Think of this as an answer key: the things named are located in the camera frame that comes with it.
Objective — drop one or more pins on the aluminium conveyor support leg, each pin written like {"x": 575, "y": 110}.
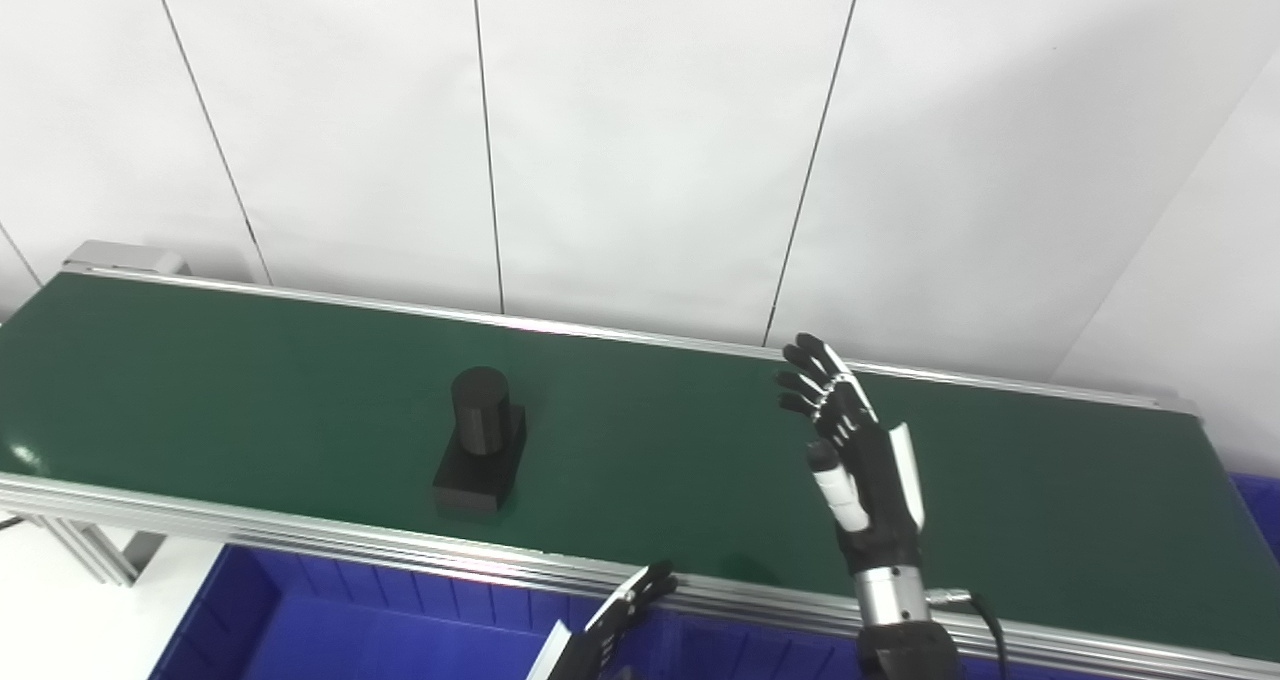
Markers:
{"x": 140, "y": 550}

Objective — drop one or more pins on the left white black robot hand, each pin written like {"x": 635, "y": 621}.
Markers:
{"x": 585, "y": 650}

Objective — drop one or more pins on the black cylinder block part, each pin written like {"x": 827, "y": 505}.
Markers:
{"x": 480, "y": 420}

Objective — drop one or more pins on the green conveyor belt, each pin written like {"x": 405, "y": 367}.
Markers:
{"x": 650, "y": 460}
{"x": 300, "y": 535}

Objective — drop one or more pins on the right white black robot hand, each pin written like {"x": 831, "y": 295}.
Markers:
{"x": 880, "y": 490}

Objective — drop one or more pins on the blue plastic bin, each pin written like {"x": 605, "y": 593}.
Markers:
{"x": 760, "y": 655}
{"x": 1262, "y": 510}
{"x": 350, "y": 630}

